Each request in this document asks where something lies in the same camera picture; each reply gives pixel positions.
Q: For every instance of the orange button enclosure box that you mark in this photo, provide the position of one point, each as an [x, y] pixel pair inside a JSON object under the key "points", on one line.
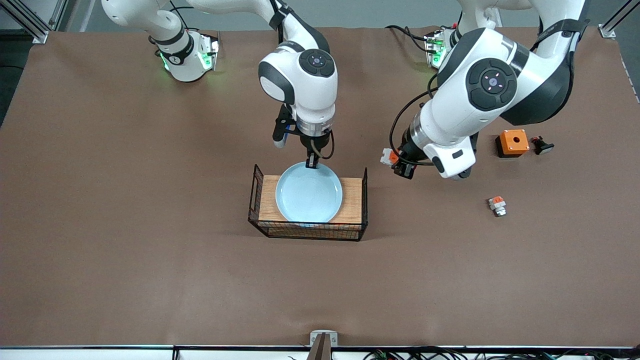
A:
{"points": [[512, 145]]}

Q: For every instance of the red cap push button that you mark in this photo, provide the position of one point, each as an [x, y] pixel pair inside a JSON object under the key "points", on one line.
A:
{"points": [[387, 157]]}

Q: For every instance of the white table edge rail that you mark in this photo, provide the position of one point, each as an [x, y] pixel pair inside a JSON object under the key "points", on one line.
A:
{"points": [[100, 354]]}

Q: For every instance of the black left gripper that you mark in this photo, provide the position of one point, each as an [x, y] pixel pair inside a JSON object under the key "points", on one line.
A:
{"points": [[407, 159]]}

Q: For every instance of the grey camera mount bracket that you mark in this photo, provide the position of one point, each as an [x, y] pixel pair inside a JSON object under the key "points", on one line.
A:
{"points": [[323, 345]]}

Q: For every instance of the wooden basket lid board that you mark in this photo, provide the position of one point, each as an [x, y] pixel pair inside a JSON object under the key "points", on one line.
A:
{"points": [[352, 200]]}

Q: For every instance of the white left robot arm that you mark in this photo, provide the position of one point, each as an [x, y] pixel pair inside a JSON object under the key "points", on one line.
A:
{"points": [[450, 115]]}

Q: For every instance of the black push button head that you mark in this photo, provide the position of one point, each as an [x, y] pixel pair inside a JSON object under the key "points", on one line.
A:
{"points": [[542, 147]]}

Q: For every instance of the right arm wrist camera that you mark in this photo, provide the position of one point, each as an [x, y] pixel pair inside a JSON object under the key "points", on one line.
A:
{"points": [[282, 130]]}

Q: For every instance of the white cap push button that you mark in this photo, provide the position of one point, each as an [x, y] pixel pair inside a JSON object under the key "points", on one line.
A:
{"points": [[497, 204]]}

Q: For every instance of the aluminium frame profile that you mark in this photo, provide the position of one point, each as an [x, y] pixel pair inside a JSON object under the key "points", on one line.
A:
{"points": [[57, 15], [30, 25], [607, 31]]}

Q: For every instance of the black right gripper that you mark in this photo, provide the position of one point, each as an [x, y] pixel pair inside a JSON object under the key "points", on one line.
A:
{"points": [[317, 144]]}

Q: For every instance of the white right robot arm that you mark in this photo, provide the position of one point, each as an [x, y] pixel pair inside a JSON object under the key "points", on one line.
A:
{"points": [[310, 100]]}

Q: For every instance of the brown table cover mat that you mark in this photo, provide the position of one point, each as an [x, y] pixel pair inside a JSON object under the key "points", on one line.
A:
{"points": [[320, 280]]}

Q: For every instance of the light blue round plate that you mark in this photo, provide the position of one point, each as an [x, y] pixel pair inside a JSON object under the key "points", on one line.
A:
{"points": [[310, 195]]}

